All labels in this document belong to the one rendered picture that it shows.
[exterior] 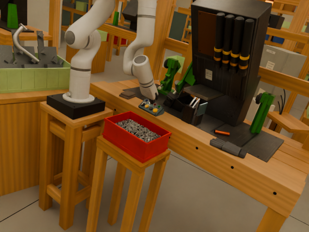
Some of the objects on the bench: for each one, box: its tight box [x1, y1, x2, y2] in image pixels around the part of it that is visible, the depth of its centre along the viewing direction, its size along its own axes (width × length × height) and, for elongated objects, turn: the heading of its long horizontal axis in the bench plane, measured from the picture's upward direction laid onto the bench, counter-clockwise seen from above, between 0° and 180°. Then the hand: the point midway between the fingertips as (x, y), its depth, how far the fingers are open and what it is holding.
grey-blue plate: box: [193, 102, 208, 126], centre depth 161 cm, size 10×2×14 cm, turn 117°
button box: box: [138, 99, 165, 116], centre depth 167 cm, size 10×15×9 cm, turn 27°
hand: (152, 100), depth 154 cm, fingers closed
